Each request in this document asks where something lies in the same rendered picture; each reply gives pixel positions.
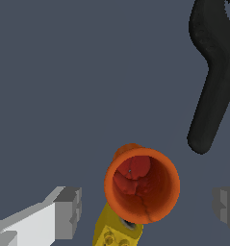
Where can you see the orange plastic cup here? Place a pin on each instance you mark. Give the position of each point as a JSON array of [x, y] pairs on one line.
[[142, 189]]

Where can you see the yellow toy block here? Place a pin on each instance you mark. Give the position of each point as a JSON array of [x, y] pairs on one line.
[[114, 232]]

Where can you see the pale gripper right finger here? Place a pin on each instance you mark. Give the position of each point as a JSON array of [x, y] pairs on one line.
[[227, 205]]

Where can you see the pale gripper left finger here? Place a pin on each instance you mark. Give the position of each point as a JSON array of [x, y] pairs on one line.
[[39, 217]]

